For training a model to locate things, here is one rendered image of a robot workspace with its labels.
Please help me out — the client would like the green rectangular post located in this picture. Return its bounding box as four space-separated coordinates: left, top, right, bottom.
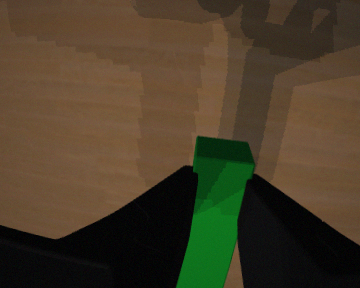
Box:
176 136 255 288

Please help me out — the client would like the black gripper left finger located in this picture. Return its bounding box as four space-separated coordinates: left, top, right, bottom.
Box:
0 165 199 288

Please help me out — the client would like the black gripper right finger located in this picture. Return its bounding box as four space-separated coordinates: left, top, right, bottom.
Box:
237 173 360 288

